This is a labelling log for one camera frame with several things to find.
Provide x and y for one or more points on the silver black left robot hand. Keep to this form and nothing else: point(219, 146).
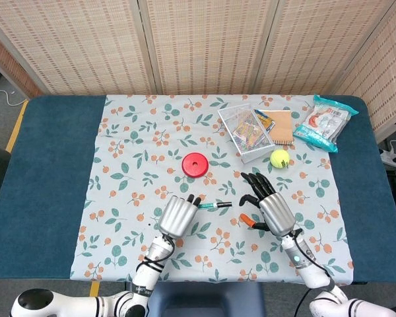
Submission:
point(178, 216)

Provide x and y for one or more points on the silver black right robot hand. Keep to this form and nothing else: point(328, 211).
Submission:
point(277, 214)

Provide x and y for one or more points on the green white marker body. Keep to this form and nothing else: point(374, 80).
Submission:
point(207, 206)

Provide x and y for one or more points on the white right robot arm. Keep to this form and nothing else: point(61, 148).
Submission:
point(311, 274)

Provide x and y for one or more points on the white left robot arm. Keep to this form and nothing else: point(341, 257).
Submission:
point(150, 274)

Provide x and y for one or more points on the floral leaf fruit tablecloth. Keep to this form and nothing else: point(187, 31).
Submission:
point(135, 204)

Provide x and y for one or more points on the red disc with hole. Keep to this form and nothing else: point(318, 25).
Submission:
point(188, 170)

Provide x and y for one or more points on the yellow tennis ball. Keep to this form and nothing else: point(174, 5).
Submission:
point(278, 159)

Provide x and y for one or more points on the colourful snack packet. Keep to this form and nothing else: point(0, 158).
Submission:
point(249, 132)

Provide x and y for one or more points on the brown kraft spiral notebook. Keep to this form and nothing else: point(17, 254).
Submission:
point(282, 127)

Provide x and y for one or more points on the blue grey robot torso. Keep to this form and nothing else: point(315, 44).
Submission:
point(204, 300)

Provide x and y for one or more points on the blue yellow snack packet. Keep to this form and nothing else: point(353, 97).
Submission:
point(266, 120)

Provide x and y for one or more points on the teal white snack bag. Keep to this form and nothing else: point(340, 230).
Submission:
point(323, 123)

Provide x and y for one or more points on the dark teal table cover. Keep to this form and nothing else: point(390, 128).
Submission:
point(43, 185)

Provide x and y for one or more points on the woven bamboo screen panel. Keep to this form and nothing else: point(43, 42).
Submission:
point(211, 43)
point(382, 82)
point(316, 43)
point(72, 43)
point(10, 72)

